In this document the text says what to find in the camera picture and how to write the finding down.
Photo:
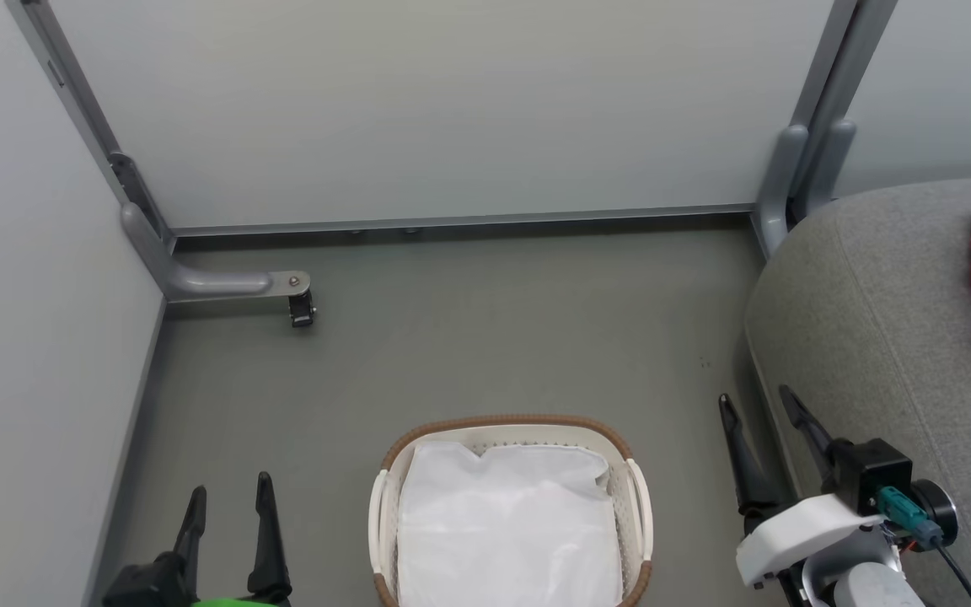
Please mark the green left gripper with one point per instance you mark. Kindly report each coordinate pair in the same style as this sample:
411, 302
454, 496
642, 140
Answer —
157, 586

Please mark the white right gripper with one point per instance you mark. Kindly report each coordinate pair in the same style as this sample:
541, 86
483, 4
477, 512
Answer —
806, 535

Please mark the white laundry basket brown rim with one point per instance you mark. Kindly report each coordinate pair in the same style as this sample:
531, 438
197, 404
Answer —
384, 523

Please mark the black right wrist cylinder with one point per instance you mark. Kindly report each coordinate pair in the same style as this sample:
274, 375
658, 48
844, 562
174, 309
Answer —
936, 503

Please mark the grey fabric sofa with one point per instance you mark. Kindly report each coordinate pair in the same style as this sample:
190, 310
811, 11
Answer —
890, 320

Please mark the black caster wheel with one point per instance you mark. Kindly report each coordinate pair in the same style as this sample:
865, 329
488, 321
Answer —
302, 310

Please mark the white cloth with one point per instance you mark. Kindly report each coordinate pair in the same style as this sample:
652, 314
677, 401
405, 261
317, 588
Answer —
511, 531

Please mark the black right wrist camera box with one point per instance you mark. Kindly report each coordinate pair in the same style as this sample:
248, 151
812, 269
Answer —
869, 472

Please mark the grey partition floor rail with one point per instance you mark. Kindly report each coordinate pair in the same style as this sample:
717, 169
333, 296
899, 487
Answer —
127, 455
460, 221

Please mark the grey partition post with foot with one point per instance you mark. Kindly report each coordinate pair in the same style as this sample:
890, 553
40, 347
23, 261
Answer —
199, 282

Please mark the grey double partition post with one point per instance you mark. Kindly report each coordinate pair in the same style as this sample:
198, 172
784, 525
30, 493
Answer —
814, 143

